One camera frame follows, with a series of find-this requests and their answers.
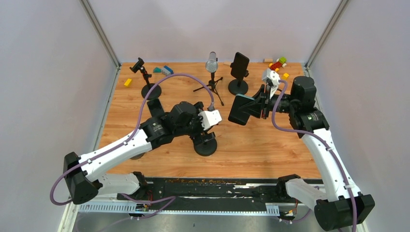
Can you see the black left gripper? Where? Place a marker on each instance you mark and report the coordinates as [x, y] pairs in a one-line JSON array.
[[197, 136]]

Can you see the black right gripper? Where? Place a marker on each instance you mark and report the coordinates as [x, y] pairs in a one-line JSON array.
[[255, 108]]

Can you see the black phone stand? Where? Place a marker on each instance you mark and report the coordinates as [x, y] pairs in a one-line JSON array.
[[156, 91], [239, 85], [206, 149]]

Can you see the black teal-edged smartphone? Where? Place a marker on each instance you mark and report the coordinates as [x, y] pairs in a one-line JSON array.
[[239, 113]]

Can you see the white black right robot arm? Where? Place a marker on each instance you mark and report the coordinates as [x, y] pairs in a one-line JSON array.
[[341, 204]]

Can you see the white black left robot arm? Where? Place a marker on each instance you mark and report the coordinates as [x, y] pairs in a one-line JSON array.
[[86, 175]]

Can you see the grey round stand base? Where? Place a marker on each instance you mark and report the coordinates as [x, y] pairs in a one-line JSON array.
[[137, 156]]

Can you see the yellow toy cube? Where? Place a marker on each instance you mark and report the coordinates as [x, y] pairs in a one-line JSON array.
[[285, 76]]

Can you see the red toy brick car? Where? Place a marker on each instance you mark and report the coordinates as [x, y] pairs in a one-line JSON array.
[[280, 63]]

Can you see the blue grey toy bricks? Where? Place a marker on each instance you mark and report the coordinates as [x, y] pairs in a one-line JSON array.
[[166, 70]]

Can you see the yellow toy brick left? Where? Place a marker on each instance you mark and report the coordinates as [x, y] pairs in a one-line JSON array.
[[128, 82]]

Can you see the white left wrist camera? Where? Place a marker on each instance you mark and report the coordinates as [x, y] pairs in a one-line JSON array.
[[210, 118]]

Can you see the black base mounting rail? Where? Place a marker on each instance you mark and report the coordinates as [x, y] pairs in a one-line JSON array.
[[213, 194]]

